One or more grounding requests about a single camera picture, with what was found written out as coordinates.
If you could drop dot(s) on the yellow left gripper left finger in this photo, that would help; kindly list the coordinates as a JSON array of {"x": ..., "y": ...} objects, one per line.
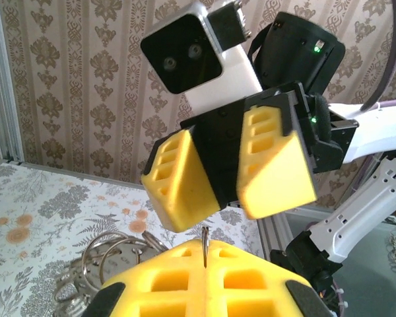
[{"x": 165, "y": 274}]

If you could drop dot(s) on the grey metal sheet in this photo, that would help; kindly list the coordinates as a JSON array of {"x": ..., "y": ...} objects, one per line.
[{"x": 366, "y": 280}]

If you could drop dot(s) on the aluminium corner post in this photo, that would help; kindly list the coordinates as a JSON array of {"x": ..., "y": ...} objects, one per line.
[{"x": 3, "y": 82}]

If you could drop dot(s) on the floral patterned table cover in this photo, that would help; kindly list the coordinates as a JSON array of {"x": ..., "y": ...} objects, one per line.
[{"x": 36, "y": 204}]

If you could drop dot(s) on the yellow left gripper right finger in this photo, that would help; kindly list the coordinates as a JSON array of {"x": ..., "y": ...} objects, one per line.
[{"x": 250, "y": 267}]

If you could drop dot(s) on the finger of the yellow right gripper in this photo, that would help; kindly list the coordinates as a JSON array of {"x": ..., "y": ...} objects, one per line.
[
  {"x": 277, "y": 178},
  {"x": 191, "y": 191}
]

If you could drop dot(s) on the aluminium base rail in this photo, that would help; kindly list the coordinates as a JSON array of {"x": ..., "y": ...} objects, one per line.
[{"x": 270, "y": 234}]

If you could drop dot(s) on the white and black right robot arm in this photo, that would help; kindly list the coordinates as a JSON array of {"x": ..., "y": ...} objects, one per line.
[{"x": 382, "y": 132}]

